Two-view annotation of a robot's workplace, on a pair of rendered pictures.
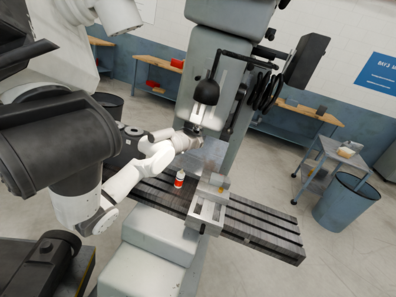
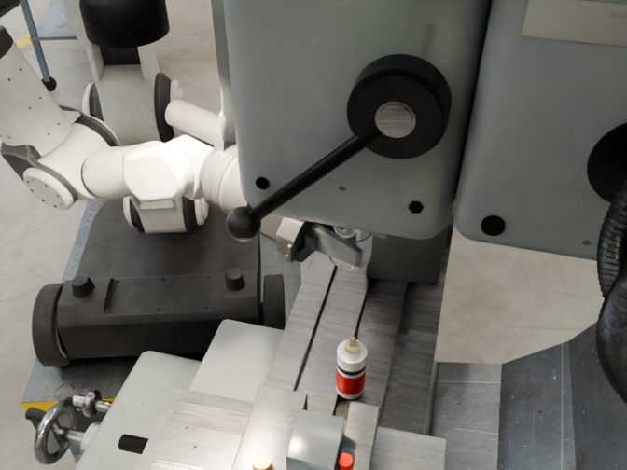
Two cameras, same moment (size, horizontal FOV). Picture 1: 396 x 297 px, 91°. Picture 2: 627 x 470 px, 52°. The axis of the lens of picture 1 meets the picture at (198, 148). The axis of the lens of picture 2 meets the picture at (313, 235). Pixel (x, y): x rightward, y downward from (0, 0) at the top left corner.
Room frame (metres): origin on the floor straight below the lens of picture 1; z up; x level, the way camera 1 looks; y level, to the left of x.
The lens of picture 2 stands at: (0.80, -0.50, 1.68)
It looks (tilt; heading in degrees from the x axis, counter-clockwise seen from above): 41 degrees down; 98
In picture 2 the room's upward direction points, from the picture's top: straight up
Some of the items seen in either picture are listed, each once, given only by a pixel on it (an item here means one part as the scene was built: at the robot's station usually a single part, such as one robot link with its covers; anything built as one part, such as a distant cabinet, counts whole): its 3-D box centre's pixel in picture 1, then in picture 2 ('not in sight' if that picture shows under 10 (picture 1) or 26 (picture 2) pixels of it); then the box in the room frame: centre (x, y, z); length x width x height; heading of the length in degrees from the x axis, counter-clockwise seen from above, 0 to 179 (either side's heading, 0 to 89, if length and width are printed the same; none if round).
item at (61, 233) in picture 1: (59, 245); (274, 314); (0.56, 0.54, 0.50); 0.20 x 0.05 x 0.20; 102
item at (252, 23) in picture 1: (233, 17); not in sight; (0.81, 0.02, 1.68); 0.34 x 0.24 x 0.10; 173
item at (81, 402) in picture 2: not in sight; (109, 407); (0.26, 0.22, 0.51); 0.22 x 0.06 x 0.06; 173
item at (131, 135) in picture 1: (122, 144); (408, 194); (0.84, 0.37, 1.03); 0.22 x 0.12 x 0.20; 91
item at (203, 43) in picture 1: (212, 81); (367, 18); (0.77, 0.02, 1.47); 0.21 x 0.19 x 0.32; 83
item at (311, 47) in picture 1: (303, 62); not in sight; (1.03, -0.34, 1.62); 0.20 x 0.09 x 0.21; 173
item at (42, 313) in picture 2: not in sight; (57, 324); (0.04, 0.43, 0.50); 0.20 x 0.05 x 0.20; 102
